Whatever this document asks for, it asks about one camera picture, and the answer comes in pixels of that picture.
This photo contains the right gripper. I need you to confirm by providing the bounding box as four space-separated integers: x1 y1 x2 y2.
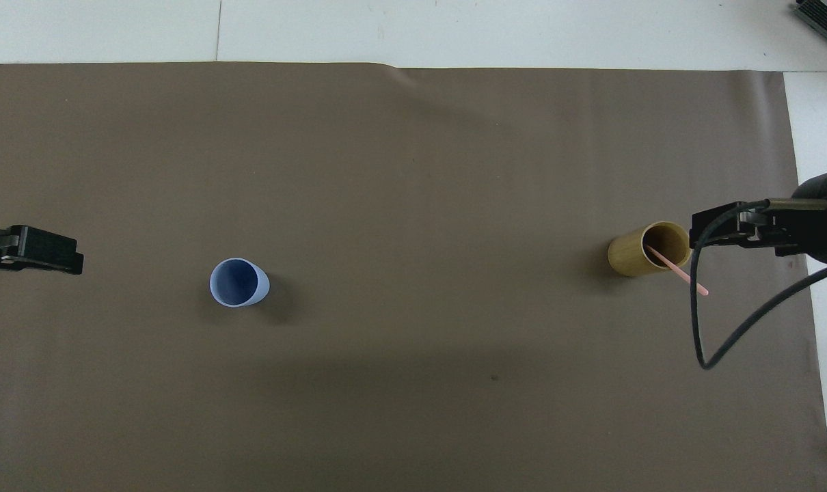
762 165 827 267

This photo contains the blue cup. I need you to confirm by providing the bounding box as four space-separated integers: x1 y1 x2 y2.
210 258 271 308

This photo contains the pink chopstick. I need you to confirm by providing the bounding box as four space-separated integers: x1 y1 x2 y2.
645 245 709 297

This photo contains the bamboo cup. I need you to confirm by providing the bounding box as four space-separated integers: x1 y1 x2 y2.
608 221 693 277

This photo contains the black cable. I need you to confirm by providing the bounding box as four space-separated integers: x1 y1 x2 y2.
689 197 827 370

